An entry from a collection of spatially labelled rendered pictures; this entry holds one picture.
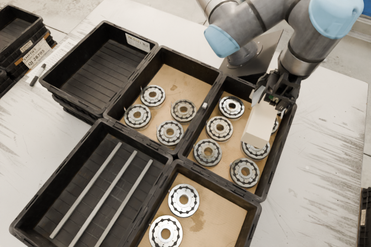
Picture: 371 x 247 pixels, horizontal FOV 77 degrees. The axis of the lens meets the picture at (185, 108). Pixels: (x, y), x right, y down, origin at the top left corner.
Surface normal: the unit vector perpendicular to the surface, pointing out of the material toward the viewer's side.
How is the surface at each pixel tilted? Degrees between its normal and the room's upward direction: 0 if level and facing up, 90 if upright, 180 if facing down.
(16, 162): 0
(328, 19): 88
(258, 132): 0
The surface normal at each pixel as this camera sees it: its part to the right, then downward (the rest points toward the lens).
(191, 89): 0.04, -0.50
